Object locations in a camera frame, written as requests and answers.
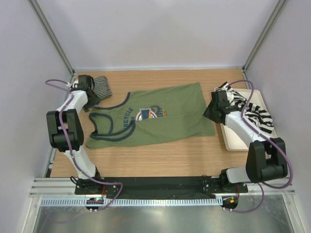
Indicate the slotted cable duct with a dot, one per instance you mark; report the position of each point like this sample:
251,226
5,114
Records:
97,202

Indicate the green tank top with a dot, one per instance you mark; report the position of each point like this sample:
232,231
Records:
151,117

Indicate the aluminium frame rail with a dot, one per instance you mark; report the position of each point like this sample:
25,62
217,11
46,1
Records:
57,187

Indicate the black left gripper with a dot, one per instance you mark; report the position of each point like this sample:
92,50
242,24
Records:
96,101

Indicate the thin-striped black white tank top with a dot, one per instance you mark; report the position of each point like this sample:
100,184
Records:
101,88

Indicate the left aluminium corner post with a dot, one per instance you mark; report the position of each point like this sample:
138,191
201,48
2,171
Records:
50,33

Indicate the white plastic tray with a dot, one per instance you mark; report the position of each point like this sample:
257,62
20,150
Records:
237,134

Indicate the right aluminium corner post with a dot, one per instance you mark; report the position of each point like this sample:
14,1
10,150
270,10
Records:
277,10

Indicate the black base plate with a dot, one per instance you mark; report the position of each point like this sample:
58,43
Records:
144,187

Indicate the aluminium corner post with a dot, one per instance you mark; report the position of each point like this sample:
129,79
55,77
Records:
50,33
277,10

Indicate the wide-striped black white tank top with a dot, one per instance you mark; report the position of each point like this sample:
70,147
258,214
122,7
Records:
254,113

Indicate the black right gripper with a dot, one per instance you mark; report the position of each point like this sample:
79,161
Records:
207,113

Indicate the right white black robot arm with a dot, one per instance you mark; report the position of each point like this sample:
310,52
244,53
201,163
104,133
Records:
266,162

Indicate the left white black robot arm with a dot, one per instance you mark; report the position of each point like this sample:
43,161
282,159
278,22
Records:
65,129

